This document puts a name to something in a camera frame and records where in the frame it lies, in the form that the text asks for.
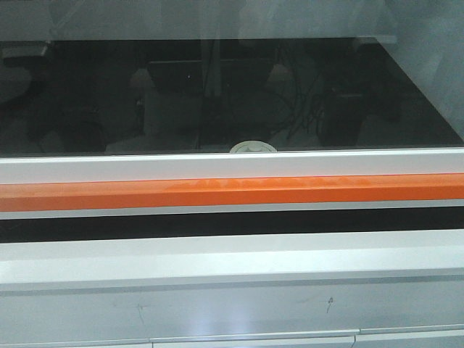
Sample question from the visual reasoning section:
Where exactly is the glass jar with white lid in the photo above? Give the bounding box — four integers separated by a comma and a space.
230, 141, 277, 154

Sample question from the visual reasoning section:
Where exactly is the glass fume hood sash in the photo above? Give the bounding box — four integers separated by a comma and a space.
1, 1, 463, 184

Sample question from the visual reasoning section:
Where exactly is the white fume hood base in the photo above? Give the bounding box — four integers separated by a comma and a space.
1, 229, 463, 347

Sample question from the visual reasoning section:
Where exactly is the orange sash handle bar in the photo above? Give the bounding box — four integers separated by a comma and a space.
1, 173, 463, 212

